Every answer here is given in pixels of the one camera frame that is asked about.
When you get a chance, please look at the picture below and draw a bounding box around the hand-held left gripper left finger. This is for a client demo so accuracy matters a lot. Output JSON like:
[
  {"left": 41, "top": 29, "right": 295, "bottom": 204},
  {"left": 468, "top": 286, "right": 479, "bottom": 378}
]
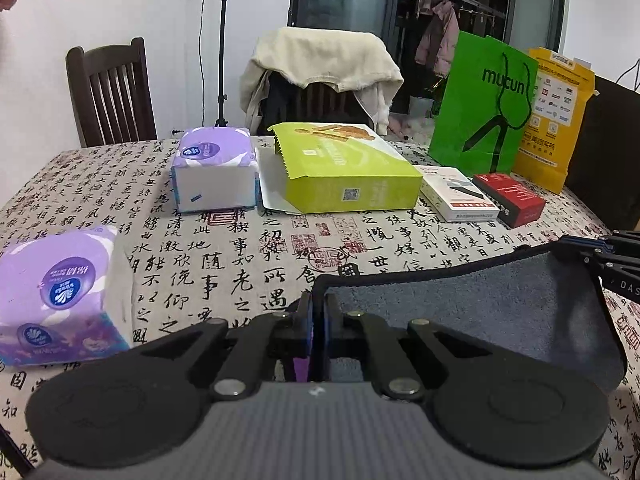
[{"left": 134, "top": 292, "right": 317, "bottom": 402}]

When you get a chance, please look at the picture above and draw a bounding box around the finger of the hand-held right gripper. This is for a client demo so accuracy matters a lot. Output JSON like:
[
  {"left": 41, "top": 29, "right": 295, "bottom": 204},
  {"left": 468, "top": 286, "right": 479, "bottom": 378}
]
[
  {"left": 556, "top": 230, "right": 640, "bottom": 256},
  {"left": 581, "top": 250, "right": 640, "bottom": 276}
]

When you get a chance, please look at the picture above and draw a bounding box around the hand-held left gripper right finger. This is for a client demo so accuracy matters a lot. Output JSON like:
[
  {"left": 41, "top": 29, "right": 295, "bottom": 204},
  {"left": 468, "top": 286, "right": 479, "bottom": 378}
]
[{"left": 323, "top": 292, "right": 502, "bottom": 402}]

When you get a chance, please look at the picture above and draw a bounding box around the grey towel with black edge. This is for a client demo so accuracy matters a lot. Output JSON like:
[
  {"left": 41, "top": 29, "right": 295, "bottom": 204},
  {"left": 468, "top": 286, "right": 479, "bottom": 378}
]
[{"left": 311, "top": 243, "right": 629, "bottom": 395}]

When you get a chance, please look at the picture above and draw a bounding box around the dark panel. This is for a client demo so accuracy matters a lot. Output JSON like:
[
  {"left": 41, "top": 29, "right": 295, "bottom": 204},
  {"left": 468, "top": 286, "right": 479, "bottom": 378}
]
[{"left": 564, "top": 74, "right": 640, "bottom": 232}]

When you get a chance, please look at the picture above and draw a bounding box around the red and black box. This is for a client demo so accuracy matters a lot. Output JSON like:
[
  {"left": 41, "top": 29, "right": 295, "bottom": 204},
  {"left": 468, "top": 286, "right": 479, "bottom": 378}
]
[{"left": 472, "top": 172, "right": 547, "bottom": 229}]

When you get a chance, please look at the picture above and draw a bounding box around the calligraphy printed tablecloth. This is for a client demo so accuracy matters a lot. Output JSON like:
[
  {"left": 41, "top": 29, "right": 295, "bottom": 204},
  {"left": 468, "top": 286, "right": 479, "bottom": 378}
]
[{"left": 0, "top": 135, "right": 640, "bottom": 480}]

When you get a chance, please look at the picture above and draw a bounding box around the yellow paper bag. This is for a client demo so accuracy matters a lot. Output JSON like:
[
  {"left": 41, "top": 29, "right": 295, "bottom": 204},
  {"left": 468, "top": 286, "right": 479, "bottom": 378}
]
[{"left": 513, "top": 47, "right": 597, "bottom": 196}]

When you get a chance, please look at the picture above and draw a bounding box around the white slim box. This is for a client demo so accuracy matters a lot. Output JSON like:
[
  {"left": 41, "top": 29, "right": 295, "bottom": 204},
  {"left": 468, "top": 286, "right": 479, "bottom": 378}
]
[{"left": 413, "top": 164, "right": 502, "bottom": 224}]

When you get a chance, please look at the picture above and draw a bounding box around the green cardboard box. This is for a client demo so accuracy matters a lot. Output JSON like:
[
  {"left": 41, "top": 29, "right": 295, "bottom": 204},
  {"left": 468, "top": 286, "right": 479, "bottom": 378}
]
[{"left": 256, "top": 122, "right": 425, "bottom": 215}]

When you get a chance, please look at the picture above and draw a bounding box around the purple tissue pack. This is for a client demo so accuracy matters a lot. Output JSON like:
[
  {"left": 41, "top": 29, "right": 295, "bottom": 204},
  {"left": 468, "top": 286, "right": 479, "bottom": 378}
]
[
  {"left": 170, "top": 126, "right": 259, "bottom": 215},
  {"left": 0, "top": 225, "right": 135, "bottom": 367}
]

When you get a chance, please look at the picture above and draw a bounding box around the green paper bag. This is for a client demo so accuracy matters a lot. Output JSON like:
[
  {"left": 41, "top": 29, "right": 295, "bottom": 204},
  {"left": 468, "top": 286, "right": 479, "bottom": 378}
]
[{"left": 428, "top": 30, "right": 541, "bottom": 176}]

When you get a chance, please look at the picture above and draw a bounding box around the pink hanging jacket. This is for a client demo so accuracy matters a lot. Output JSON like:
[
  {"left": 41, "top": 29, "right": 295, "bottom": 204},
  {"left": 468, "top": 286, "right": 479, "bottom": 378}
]
[{"left": 414, "top": 1, "right": 461, "bottom": 79}]

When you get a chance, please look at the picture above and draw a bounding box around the cream garment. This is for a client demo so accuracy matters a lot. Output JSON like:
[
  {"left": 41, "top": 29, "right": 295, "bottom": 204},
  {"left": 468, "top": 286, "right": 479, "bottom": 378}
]
[{"left": 239, "top": 26, "right": 405, "bottom": 136}]

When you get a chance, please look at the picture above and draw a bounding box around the black tripod stand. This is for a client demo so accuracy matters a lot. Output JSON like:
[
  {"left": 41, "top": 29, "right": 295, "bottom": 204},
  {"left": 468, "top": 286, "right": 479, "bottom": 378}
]
[{"left": 214, "top": 0, "right": 233, "bottom": 129}]

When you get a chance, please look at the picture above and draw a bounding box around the glass balcony door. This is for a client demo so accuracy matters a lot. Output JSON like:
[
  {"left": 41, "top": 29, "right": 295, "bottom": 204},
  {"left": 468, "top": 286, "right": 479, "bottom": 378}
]
[{"left": 288, "top": 0, "right": 568, "bottom": 136}]

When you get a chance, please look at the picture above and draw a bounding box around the dark wooden slatted chair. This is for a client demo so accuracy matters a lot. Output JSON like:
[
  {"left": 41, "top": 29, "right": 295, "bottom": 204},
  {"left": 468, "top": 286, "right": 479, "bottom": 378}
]
[{"left": 65, "top": 37, "right": 159, "bottom": 149}]

